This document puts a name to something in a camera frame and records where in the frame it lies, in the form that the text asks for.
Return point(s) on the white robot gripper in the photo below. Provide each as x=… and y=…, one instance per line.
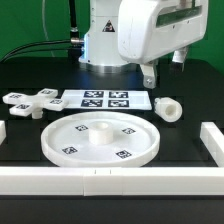
x=144, y=33

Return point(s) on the white round table top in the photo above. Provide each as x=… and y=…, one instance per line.
x=100, y=139

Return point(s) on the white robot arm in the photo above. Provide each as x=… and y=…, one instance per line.
x=100, y=52

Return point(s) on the white right fence bar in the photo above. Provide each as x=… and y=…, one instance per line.
x=213, y=139

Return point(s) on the white fence bar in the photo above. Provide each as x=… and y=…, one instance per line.
x=2, y=131
x=213, y=139
x=111, y=181

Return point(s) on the white marker plate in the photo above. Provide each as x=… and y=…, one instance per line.
x=107, y=99

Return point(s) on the white cross-shaped table base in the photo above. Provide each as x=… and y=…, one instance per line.
x=25, y=105

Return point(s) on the white front fence bar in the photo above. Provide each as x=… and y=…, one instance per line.
x=111, y=181

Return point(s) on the white left fence bar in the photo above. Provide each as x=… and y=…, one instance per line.
x=2, y=131

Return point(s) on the black vertical cable connector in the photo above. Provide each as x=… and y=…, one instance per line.
x=74, y=32

